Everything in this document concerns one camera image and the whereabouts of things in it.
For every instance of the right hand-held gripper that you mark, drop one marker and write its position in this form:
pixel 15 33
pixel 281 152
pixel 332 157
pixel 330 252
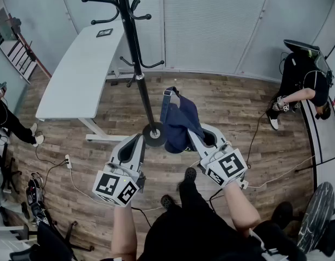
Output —
pixel 227 167

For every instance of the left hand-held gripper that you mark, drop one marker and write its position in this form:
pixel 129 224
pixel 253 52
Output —
pixel 115 185

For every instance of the navy blue garment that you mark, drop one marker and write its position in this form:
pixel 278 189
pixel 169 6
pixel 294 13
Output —
pixel 180 118

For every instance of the black metal coat rack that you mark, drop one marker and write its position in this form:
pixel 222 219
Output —
pixel 130 37

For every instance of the person's left forearm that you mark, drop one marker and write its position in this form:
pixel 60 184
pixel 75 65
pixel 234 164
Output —
pixel 123 232

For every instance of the person's right forearm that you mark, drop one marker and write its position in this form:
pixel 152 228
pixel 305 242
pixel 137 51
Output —
pixel 241 208

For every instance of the person's right black shoe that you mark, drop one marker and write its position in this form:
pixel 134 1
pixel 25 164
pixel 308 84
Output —
pixel 190 173

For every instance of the person's black shoe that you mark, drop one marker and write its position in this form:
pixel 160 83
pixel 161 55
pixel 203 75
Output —
pixel 167 201
pixel 190 173

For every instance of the person's left black shoe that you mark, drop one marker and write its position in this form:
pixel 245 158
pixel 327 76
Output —
pixel 167 201

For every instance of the white power strip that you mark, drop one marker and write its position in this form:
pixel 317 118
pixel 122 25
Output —
pixel 68 162

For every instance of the person's black clothing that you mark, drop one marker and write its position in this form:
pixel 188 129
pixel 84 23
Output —
pixel 197 232

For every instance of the white curved desk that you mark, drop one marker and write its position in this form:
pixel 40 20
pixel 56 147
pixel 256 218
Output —
pixel 75 77

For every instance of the black and red bag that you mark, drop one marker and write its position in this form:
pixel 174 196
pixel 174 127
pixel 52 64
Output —
pixel 34 194

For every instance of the white table with black edge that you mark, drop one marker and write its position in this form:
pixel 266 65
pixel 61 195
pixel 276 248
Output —
pixel 328 135

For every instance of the black office chair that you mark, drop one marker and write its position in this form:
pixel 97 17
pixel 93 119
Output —
pixel 10 177
pixel 47 243

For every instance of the wooden ladder shelf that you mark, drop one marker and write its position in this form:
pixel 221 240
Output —
pixel 43 67

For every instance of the dark marble round table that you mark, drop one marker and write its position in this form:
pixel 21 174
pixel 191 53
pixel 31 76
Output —
pixel 316 216

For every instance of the black backpack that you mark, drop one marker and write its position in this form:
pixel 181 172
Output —
pixel 308 50

